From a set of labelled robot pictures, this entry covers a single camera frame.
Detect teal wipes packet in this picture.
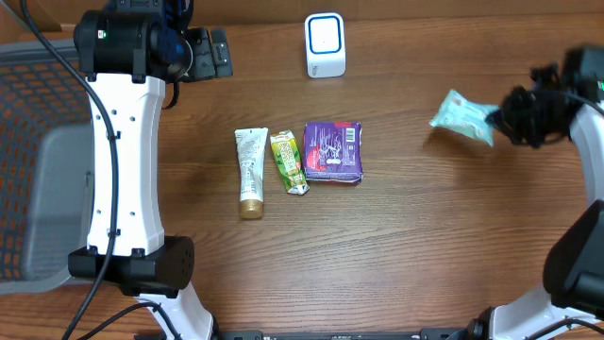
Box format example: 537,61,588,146
429,90,498,146

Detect white tube gold cap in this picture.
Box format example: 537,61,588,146
234,127,268,219

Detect green yellow drink pouch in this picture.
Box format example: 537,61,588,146
270,130,310,196

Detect purple pad package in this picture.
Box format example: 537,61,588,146
303,121,363,185

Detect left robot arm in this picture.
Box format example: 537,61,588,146
68,1,219,339

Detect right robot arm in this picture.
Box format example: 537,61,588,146
457,45,603,339

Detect white barcode scanner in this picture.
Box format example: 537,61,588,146
304,12,346,78

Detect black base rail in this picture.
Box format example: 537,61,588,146
211,328,467,340

